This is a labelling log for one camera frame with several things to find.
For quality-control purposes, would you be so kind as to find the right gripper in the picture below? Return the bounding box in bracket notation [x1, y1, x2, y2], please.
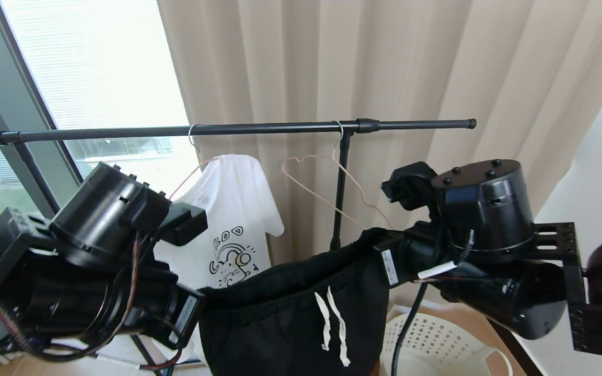
[373, 230, 422, 288]

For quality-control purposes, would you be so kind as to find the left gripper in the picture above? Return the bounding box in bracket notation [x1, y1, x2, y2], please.
[160, 272, 206, 350]

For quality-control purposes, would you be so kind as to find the black garment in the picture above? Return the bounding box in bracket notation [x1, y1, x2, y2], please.
[196, 227, 406, 376]

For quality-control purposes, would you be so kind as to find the white garment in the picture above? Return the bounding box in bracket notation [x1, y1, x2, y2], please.
[152, 154, 285, 366]

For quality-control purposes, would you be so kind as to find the pink clothes hanger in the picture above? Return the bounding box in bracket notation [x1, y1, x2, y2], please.
[168, 124, 223, 202]
[282, 121, 396, 230]

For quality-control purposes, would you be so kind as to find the white laundry basket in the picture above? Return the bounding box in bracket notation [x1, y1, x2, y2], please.
[379, 305, 513, 376]

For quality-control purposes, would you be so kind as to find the black clothes rack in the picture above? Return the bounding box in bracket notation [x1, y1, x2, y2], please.
[0, 119, 477, 376]

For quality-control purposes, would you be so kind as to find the window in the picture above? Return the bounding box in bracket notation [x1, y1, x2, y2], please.
[0, 0, 192, 230]

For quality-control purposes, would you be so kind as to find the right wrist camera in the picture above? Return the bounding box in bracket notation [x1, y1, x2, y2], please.
[381, 162, 440, 212]

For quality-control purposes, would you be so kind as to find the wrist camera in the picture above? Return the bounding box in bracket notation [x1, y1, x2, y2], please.
[381, 162, 440, 212]
[157, 203, 209, 247]

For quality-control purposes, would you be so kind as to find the black cable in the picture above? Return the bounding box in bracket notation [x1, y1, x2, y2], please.
[391, 282, 430, 376]

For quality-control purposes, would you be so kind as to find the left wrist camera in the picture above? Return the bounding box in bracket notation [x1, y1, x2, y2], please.
[157, 203, 209, 247]

